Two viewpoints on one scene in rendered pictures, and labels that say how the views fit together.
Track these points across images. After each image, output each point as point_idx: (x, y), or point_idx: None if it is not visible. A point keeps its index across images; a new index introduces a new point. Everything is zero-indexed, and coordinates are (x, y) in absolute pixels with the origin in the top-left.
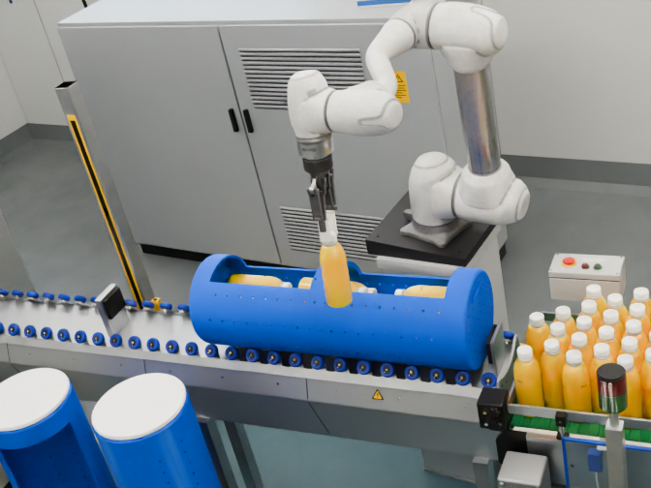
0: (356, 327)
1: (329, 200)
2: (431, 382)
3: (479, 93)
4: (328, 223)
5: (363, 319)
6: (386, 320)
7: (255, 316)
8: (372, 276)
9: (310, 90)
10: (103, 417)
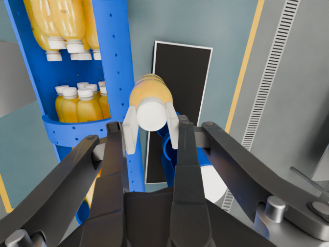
0: (131, 80)
1: (123, 149)
2: None
3: None
4: (173, 114)
5: (127, 72)
6: (123, 46)
7: (140, 169)
8: (42, 102)
9: None
10: (215, 197)
